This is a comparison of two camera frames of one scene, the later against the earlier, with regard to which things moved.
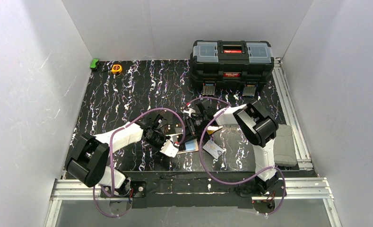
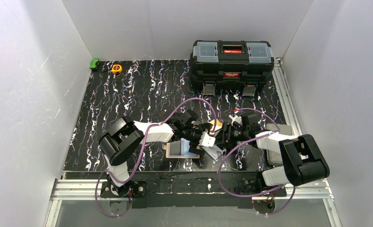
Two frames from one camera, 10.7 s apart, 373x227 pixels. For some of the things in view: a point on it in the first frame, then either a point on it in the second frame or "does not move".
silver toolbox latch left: (209, 88) does not move
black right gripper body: (193, 123) -> (225, 136)
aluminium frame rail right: (304, 159) does not move
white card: (213, 148) does not move
